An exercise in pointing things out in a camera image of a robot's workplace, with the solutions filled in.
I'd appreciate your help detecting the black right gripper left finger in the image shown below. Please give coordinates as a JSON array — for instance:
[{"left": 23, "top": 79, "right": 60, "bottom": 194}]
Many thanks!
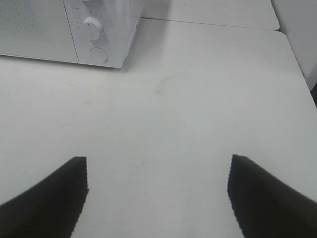
[{"left": 0, "top": 157, "right": 89, "bottom": 238}]

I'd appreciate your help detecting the white microwave door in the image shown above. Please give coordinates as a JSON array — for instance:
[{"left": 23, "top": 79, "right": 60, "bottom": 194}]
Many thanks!
[{"left": 0, "top": 0, "right": 78, "bottom": 62}]

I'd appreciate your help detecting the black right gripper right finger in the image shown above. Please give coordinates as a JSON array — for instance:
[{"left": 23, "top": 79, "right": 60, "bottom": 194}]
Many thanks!
[{"left": 227, "top": 155, "right": 317, "bottom": 238}]

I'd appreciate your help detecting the white microwave oven body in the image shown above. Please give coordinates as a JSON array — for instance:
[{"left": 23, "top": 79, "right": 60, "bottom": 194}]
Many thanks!
[{"left": 63, "top": 0, "right": 144, "bottom": 68}]

